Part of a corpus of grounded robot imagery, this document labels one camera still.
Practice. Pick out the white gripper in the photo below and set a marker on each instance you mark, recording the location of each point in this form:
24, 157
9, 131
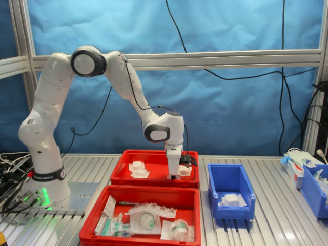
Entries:
174, 159

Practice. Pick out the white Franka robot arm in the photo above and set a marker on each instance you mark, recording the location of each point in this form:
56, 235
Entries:
46, 102

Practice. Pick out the white blue cardboard box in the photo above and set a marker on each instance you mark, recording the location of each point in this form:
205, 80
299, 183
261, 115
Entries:
294, 176

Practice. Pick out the yellow emergency stop box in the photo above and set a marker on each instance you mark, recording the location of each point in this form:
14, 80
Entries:
2, 239

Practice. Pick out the white bandage blister pack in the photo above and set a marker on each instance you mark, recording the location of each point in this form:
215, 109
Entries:
141, 173
140, 167
134, 164
185, 171
232, 199
243, 202

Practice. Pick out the red plastic crate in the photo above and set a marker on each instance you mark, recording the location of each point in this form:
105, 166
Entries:
153, 183
85, 238

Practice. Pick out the clear syringe blister pack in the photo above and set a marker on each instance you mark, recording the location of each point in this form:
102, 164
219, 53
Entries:
156, 208

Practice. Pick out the white packet with green item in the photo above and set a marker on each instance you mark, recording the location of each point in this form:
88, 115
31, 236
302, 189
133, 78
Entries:
146, 220

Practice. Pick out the clear packet green printed roll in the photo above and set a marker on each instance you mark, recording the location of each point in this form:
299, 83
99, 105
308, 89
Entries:
179, 229

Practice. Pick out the grey-green capped needle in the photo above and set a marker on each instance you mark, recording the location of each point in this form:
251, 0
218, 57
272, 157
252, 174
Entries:
126, 203

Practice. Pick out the blue plastic storage bin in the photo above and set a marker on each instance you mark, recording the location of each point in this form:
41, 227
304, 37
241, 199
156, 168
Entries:
230, 213
311, 202

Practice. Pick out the white paper packet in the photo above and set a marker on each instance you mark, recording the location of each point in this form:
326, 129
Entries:
109, 205

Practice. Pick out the green syringe in wrapper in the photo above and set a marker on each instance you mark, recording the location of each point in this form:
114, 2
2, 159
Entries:
103, 228
121, 229

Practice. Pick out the blue fabric backdrop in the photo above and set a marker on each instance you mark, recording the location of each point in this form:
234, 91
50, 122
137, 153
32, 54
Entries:
230, 115

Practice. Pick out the light blue face masks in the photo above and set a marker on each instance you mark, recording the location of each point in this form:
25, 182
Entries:
297, 155

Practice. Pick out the white packet with green print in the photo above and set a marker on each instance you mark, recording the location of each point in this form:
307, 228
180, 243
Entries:
320, 179

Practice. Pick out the white power plug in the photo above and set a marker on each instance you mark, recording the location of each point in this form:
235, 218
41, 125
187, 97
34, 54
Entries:
320, 153

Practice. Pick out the black equipment rack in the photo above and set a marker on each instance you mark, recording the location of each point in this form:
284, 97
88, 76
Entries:
323, 128

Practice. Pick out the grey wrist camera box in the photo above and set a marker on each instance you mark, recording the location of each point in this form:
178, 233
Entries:
188, 159

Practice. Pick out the metal base plate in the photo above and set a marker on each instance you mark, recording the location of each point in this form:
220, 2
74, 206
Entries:
82, 197

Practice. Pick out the aluminium frame beam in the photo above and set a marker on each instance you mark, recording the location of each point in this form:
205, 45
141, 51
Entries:
10, 67
217, 59

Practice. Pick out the aluminium frame post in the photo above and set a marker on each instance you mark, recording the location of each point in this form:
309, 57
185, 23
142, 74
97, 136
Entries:
21, 25
321, 25

